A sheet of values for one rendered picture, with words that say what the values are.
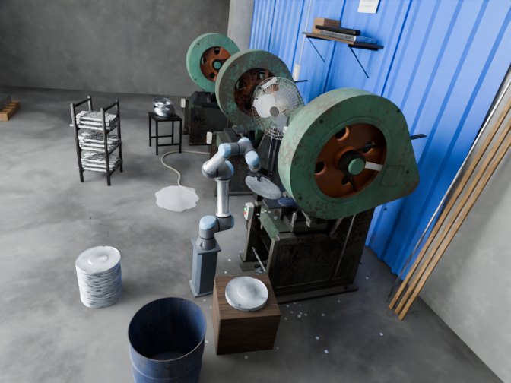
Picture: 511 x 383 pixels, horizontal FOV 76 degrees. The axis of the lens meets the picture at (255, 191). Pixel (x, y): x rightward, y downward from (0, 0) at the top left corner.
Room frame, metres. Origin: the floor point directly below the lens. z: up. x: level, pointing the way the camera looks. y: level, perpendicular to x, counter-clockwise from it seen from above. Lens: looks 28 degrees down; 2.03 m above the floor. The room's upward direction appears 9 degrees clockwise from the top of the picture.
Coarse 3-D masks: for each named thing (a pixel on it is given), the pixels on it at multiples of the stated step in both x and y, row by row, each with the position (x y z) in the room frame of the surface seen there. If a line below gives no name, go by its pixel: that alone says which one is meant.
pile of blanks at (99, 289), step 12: (120, 264) 1.83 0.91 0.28; (84, 276) 1.64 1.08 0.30; (96, 276) 1.65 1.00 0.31; (108, 276) 1.69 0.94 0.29; (120, 276) 1.81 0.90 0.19; (84, 288) 1.65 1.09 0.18; (96, 288) 1.65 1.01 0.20; (108, 288) 1.69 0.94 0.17; (120, 288) 1.80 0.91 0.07; (84, 300) 1.66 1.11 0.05; (96, 300) 1.65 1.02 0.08; (108, 300) 1.68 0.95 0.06
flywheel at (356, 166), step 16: (352, 128) 1.94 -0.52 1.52; (368, 128) 1.99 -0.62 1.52; (336, 144) 1.91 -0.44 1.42; (352, 144) 1.96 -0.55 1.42; (320, 160) 1.88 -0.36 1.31; (336, 160) 1.89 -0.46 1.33; (352, 160) 1.83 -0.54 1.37; (368, 160) 2.02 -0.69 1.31; (384, 160) 2.04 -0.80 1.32; (320, 176) 1.89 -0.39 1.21; (336, 176) 1.94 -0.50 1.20; (352, 176) 1.85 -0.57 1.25; (368, 176) 2.04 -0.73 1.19; (336, 192) 1.95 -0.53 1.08; (352, 192) 2.00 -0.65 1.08
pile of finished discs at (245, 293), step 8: (232, 280) 1.74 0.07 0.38; (240, 280) 1.75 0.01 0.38; (248, 280) 1.76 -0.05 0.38; (256, 280) 1.78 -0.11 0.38; (232, 288) 1.67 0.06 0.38; (240, 288) 1.67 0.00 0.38; (248, 288) 1.68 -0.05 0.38; (256, 288) 1.70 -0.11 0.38; (264, 288) 1.71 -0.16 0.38; (232, 296) 1.59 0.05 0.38; (240, 296) 1.60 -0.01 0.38; (248, 296) 1.61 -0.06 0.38; (256, 296) 1.62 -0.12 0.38; (264, 296) 1.63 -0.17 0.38; (232, 304) 1.54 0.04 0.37; (240, 304) 1.55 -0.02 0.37; (248, 304) 1.55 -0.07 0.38; (256, 304) 1.56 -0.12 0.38; (264, 304) 1.58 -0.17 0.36
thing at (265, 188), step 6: (246, 180) 2.17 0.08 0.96; (252, 180) 2.13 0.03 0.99; (264, 180) 2.07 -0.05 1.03; (252, 186) 2.19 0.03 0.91; (258, 186) 2.17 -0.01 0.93; (264, 186) 2.13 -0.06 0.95; (270, 186) 2.08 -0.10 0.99; (276, 186) 2.05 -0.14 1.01; (258, 192) 2.21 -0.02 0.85; (264, 192) 2.17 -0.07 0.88; (270, 192) 2.14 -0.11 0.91; (276, 192) 2.10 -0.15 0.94; (276, 198) 2.16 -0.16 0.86
